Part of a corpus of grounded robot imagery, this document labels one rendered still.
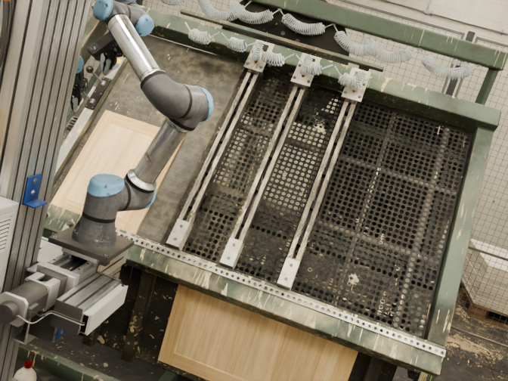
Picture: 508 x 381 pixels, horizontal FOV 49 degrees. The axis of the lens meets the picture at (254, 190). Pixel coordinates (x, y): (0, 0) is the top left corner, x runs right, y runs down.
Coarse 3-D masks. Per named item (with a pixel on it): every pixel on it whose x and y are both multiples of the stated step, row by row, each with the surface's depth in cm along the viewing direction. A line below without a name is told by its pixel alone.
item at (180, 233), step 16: (256, 48) 272; (272, 48) 287; (256, 64) 282; (256, 80) 285; (240, 96) 279; (240, 112) 274; (224, 128) 270; (224, 144) 266; (208, 160) 262; (208, 176) 258; (192, 192) 255; (192, 208) 251; (176, 224) 248; (192, 224) 253; (176, 240) 244
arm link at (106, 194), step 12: (96, 180) 188; (108, 180) 190; (120, 180) 193; (96, 192) 187; (108, 192) 187; (120, 192) 191; (84, 204) 191; (96, 204) 188; (108, 204) 189; (120, 204) 193; (96, 216) 189; (108, 216) 190
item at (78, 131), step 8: (120, 64) 291; (112, 72) 289; (120, 72) 293; (112, 80) 287; (104, 96) 285; (88, 112) 278; (96, 112) 282; (80, 120) 276; (88, 120) 277; (80, 128) 274; (72, 136) 272; (80, 136) 274; (64, 144) 270; (72, 144) 270; (64, 152) 268; (72, 152) 272; (64, 160) 267; (56, 168) 264; (56, 176) 264
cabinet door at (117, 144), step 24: (120, 120) 278; (96, 144) 272; (120, 144) 273; (144, 144) 273; (72, 168) 267; (96, 168) 267; (120, 168) 267; (168, 168) 267; (72, 192) 261; (120, 216) 256; (144, 216) 257
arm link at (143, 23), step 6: (132, 6) 197; (138, 6) 199; (132, 12) 192; (138, 12) 194; (144, 12) 197; (132, 18) 192; (138, 18) 194; (144, 18) 194; (150, 18) 196; (132, 24) 194; (138, 24) 194; (144, 24) 195; (150, 24) 197; (138, 30) 195; (144, 30) 197; (150, 30) 199
